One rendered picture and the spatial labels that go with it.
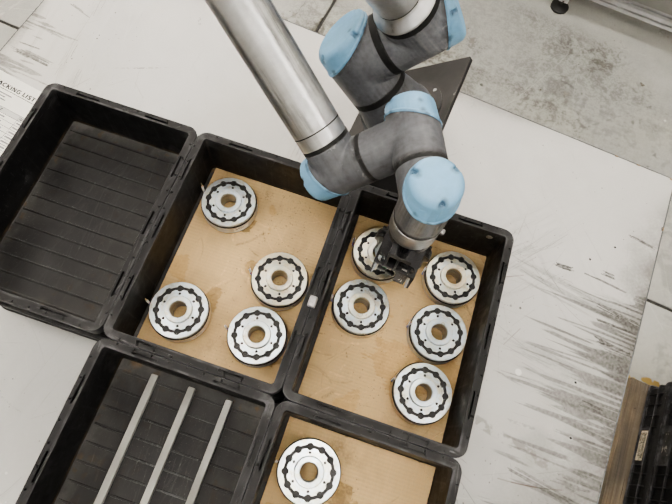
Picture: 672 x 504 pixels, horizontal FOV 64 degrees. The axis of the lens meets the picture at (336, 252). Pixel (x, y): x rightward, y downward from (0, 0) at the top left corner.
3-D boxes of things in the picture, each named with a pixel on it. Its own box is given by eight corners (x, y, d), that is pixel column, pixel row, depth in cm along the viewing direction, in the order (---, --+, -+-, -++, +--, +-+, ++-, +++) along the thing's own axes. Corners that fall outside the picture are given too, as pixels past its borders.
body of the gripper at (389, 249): (367, 271, 91) (377, 246, 79) (386, 229, 94) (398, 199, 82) (408, 290, 90) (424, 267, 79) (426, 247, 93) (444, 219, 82)
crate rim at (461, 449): (354, 186, 99) (356, 180, 97) (510, 237, 97) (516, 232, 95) (279, 398, 85) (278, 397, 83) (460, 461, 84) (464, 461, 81)
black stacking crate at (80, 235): (74, 118, 110) (50, 83, 100) (208, 162, 109) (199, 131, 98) (-31, 293, 97) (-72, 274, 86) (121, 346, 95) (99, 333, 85)
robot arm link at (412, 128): (352, 112, 78) (361, 179, 74) (421, 77, 72) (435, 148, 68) (379, 133, 84) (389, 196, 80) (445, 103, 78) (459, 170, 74)
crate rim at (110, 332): (202, 136, 100) (200, 129, 98) (354, 186, 99) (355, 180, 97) (103, 337, 86) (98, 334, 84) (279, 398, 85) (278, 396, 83)
